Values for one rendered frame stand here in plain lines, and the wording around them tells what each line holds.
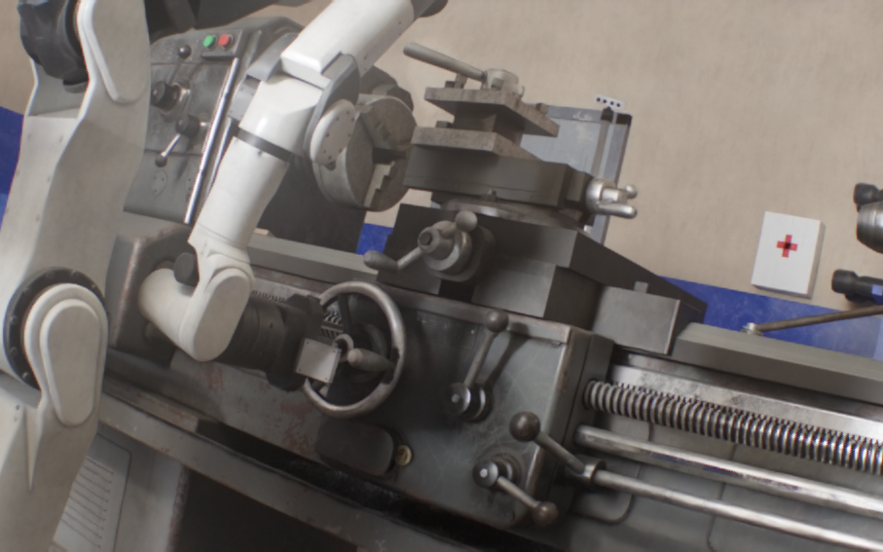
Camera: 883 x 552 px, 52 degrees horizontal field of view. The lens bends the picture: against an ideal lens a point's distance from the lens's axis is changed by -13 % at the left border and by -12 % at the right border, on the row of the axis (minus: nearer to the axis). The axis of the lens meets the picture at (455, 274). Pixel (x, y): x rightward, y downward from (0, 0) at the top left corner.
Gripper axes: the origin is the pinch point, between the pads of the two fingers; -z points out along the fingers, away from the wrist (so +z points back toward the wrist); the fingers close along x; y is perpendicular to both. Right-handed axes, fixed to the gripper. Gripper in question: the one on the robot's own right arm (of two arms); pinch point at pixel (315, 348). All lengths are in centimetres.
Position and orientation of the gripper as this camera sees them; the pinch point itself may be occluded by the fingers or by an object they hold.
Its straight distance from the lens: 131.3
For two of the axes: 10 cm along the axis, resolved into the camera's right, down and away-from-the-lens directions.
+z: -5.5, -2.1, -8.1
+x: 2.9, -9.5, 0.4
